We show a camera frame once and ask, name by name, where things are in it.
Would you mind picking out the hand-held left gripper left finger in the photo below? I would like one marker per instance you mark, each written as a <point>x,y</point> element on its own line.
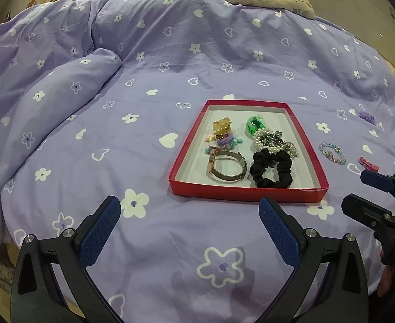
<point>98,232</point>

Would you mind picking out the red shallow box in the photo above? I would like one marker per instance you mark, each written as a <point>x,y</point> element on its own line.
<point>231,111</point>

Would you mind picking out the pink hair clip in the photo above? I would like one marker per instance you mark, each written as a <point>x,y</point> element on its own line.
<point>368,165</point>

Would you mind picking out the rose gold wristwatch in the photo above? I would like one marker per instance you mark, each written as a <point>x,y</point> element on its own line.
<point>231,176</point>

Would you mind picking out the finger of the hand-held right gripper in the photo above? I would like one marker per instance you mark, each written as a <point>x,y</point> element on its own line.
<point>362,207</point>
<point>375,179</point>

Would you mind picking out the person's right hand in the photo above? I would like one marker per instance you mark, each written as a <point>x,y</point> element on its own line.
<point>387,279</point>

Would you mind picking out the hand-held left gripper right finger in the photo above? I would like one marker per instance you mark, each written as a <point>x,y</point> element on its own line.
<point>278,228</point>

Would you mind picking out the black scrunchie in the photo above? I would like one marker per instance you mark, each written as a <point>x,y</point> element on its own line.
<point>261,168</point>

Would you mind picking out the yellow hair claw clip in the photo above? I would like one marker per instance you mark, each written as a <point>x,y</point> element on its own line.
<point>221,126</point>

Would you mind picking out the purple floral blanket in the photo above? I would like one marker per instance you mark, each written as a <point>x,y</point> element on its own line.
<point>184,57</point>

